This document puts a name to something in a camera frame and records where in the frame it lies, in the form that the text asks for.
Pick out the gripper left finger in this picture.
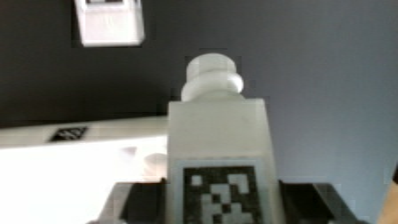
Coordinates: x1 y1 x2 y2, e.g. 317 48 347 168
86 179 166 224

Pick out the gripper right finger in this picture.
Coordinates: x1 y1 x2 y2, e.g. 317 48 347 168
278 182 369 224

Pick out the white square tabletop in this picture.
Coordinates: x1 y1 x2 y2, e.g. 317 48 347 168
0 116 166 224

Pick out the white table leg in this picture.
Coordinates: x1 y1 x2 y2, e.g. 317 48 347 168
164 53 285 224
74 0 145 47

